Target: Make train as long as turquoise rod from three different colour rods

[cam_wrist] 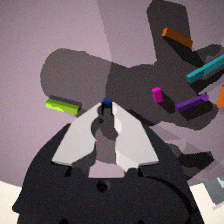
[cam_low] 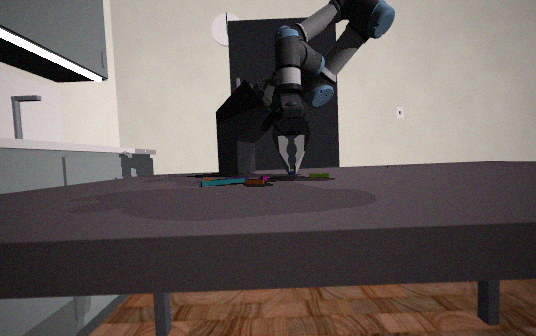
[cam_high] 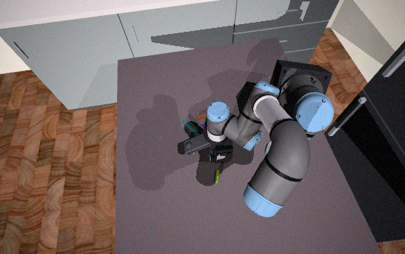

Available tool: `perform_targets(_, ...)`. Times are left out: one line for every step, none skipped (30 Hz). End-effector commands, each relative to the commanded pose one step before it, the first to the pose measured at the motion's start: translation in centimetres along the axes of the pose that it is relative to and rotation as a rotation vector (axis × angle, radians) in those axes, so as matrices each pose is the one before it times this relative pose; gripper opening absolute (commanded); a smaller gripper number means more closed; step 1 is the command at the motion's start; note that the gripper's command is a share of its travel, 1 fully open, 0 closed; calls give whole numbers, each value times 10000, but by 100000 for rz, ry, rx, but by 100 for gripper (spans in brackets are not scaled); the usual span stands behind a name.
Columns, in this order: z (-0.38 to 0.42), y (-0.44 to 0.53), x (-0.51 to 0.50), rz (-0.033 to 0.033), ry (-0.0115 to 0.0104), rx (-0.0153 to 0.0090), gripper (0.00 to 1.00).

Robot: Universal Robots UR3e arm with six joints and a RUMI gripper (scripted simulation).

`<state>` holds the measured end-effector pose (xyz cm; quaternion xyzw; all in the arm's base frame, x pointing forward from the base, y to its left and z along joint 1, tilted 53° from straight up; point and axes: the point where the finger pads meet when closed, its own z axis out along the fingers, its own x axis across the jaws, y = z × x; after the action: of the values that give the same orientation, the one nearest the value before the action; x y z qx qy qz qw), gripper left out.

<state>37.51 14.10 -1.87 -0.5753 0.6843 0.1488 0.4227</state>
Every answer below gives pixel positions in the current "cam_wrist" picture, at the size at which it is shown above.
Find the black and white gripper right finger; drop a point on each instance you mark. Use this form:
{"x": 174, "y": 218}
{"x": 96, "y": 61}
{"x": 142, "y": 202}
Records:
{"x": 140, "y": 147}

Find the small blue cube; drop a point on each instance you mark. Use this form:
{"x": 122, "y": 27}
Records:
{"x": 107, "y": 102}

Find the orange rod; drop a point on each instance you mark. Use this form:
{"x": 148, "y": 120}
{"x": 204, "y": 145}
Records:
{"x": 220, "y": 101}
{"x": 177, "y": 38}

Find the purple rod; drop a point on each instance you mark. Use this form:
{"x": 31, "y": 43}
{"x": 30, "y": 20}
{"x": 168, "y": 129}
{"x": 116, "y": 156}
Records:
{"x": 192, "y": 102}

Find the lime green rod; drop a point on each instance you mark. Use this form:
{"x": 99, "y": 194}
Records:
{"x": 61, "y": 106}

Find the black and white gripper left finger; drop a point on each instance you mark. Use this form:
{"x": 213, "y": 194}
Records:
{"x": 73, "y": 146}

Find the short magenta rod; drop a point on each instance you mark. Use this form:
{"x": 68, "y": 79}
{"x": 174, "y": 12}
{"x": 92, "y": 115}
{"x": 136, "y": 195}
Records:
{"x": 157, "y": 95}

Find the turquoise rod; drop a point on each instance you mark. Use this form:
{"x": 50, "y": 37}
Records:
{"x": 207, "y": 68}

